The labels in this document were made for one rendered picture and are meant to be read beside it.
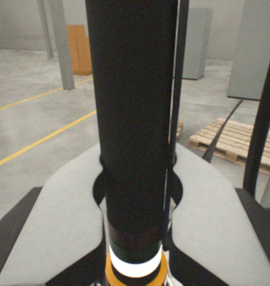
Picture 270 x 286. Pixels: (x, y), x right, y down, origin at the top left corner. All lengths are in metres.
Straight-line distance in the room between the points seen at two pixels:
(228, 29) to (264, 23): 6.77
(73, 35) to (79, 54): 0.60
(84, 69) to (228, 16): 7.19
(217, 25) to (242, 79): 6.93
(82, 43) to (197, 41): 3.75
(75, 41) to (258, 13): 5.51
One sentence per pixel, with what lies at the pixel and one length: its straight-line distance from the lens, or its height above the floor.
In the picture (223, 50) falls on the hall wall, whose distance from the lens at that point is 12.26.
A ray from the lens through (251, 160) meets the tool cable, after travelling 0.17.
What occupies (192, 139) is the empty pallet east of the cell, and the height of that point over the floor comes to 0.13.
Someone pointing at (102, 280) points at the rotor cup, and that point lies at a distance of 0.42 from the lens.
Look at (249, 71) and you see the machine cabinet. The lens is 5.57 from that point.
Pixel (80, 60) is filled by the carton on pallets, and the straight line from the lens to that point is 8.36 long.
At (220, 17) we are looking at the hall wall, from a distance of 12.25.
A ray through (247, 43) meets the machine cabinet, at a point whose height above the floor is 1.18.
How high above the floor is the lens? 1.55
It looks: 29 degrees down
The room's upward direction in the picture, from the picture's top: 1 degrees counter-clockwise
